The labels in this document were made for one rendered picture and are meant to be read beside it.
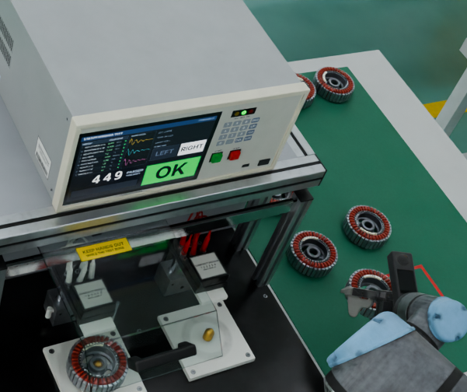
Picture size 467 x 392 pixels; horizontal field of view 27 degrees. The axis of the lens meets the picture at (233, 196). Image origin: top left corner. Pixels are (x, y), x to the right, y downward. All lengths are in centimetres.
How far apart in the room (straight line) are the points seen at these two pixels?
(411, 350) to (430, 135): 141
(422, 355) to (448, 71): 307
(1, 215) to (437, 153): 138
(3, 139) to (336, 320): 84
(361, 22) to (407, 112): 167
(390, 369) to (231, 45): 68
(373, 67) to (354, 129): 30
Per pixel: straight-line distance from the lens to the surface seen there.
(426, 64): 431
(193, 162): 169
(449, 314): 175
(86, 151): 154
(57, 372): 185
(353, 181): 244
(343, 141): 253
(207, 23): 175
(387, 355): 133
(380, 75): 280
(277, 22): 415
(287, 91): 167
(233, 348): 196
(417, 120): 272
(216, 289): 191
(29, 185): 167
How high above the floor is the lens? 235
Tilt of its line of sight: 45 degrees down
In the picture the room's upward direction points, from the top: 23 degrees clockwise
